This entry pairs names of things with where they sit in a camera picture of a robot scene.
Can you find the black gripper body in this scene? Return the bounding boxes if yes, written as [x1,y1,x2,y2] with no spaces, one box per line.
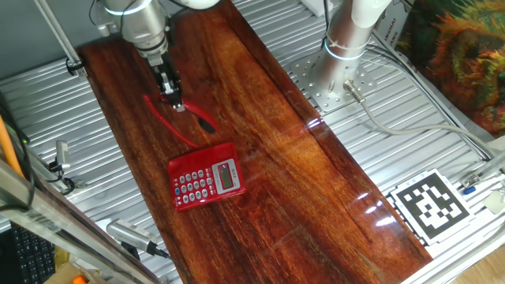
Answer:
[151,53,182,98]

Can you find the red telephone handset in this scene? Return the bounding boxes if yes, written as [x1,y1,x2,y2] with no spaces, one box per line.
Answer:
[157,94,219,135]

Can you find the red telephone base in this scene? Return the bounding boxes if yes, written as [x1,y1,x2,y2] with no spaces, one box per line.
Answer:
[166,141,248,213]

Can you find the metal clamp tool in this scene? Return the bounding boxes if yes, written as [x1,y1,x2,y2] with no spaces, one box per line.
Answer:
[54,140,72,171]

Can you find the glossy wood-grain board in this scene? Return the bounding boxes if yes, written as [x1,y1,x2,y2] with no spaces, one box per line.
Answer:
[77,0,434,284]

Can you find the orange pole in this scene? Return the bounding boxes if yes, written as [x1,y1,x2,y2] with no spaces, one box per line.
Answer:
[0,116,24,178]

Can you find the brown cardboard box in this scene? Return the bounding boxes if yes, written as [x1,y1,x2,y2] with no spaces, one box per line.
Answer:
[43,260,103,284]

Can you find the black computer keyboard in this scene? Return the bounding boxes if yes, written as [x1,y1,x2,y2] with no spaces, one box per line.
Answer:
[9,224,56,284]

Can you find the black white fiducial marker board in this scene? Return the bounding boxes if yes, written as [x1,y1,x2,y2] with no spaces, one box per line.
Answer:
[388,168,477,246]

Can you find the colourful painted poster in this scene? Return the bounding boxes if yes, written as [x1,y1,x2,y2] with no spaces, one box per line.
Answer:
[394,0,505,137]

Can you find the white square pad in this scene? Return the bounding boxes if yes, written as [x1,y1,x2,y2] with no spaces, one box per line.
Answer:
[482,190,505,215]

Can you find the red coiled telephone cord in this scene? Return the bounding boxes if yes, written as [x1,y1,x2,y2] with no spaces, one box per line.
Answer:
[141,93,200,149]

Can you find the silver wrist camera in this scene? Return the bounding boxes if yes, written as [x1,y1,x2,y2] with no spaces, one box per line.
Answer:
[94,11,119,39]

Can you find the aluminium frame pole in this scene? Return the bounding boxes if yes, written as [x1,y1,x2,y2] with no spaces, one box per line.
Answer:
[33,0,87,77]

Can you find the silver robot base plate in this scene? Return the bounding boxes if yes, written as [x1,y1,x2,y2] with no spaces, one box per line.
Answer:
[290,50,378,114]

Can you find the silver camera with grille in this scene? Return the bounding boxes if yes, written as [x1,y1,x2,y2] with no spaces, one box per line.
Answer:
[105,219,159,256]

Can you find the aluminium frame beam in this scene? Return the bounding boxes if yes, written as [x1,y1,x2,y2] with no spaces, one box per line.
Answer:
[0,157,163,284]

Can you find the grey cable with metal connector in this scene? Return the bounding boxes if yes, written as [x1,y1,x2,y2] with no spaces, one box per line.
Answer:
[342,80,505,159]

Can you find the small metal corner bracket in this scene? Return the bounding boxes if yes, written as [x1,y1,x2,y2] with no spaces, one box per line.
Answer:
[460,172,481,189]

